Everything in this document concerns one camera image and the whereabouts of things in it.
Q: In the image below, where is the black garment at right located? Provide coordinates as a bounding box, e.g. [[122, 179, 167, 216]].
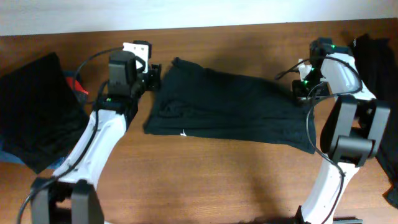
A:
[[349, 34, 397, 208]]

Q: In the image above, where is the folded black garment stack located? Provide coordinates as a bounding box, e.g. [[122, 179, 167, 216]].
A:
[[1, 53, 89, 174]]

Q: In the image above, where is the dark green t-shirt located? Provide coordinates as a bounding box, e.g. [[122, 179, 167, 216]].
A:
[[143, 58, 316, 154]]

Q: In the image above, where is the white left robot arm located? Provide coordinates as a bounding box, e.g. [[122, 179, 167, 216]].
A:
[[27, 64, 162, 223]]

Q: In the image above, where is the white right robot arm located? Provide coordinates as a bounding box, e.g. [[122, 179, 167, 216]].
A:
[[293, 43, 391, 223]]

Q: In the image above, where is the blue garment under stack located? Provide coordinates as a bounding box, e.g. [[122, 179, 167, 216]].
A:
[[0, 70, 82, 170]]

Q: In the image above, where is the red garment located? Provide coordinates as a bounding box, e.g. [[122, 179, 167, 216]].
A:
[[65, 77, 89, 95]]

